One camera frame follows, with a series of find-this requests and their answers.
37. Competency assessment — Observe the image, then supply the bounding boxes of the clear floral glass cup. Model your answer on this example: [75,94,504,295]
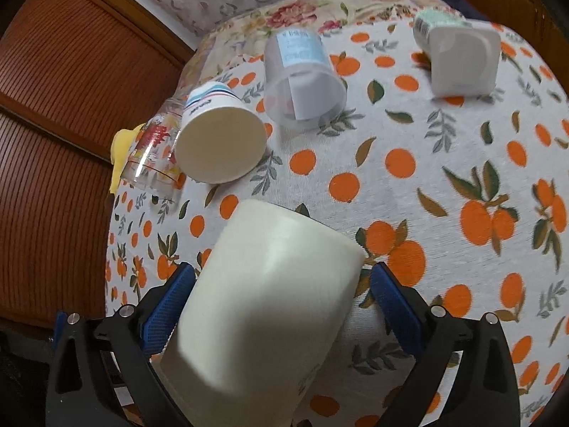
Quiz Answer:
[122,98,185,199]

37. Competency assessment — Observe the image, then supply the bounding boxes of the yellow Pikachu plush toy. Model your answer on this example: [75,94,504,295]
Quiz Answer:
[109,123,144,195]

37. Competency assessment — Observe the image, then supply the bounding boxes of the white square yogurt cup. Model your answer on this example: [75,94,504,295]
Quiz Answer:
[413,8,500,97]

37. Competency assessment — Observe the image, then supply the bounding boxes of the floral bed quilt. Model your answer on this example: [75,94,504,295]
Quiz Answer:
[176,0,450,95]

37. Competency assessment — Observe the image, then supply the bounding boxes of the orange print tablecloth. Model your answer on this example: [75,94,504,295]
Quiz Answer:
[105,22,568,426]

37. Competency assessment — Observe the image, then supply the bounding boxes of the white paper cup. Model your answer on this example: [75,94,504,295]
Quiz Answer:
[174,81,267,184]

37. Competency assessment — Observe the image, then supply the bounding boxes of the translucent plastic cup blue label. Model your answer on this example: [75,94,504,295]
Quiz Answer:
[263,27,347,131]

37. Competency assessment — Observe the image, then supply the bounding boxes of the cream insulated mug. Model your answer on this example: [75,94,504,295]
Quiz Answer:
[159,200,366,426]

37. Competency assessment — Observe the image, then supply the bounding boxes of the brown louvered wardrobe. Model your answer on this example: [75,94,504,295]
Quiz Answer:
[1,0,193,334]

